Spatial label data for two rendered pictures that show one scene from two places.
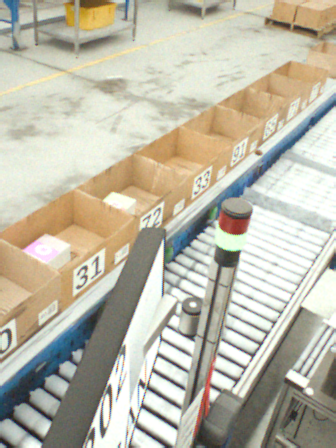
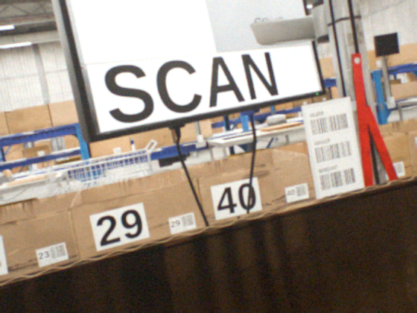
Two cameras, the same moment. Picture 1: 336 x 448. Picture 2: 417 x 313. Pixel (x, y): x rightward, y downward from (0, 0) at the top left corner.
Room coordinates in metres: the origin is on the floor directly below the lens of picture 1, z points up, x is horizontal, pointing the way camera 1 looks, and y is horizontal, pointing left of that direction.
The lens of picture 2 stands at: (0.07, -0.39, 1.27)
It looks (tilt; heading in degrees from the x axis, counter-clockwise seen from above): 3 degrees down; 50
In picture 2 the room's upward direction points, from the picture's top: 10 degrees counter-clockwise
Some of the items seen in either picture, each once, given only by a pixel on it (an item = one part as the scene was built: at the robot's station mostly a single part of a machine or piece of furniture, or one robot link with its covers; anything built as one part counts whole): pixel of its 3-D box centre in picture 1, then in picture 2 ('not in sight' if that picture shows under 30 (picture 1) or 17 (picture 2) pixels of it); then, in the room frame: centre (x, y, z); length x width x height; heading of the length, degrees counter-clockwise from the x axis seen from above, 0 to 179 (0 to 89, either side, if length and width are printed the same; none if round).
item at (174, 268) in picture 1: (221, 291); not in sight; (1.51, -0.25, 0.72); 0.52 x 0.05 x 0.05; 62
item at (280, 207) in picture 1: (285, 210); not in sight; (2.11, -0.57, 0.76); 0.46 x 0.01 x 0.09; 62
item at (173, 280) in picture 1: (213, 300); not in sight; (1.45, -0.22, 0.72); 0.52 x 0.05 x 0.05; 62
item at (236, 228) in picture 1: (233, 226); not in sight; (0.68, -0.11, 1.62); 0.05 x 0.05 x 0.06
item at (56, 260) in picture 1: (43, 258); not in sight; (1.35, 0.42, 0.92); 0.16 x 0.11 x 0.07; 154
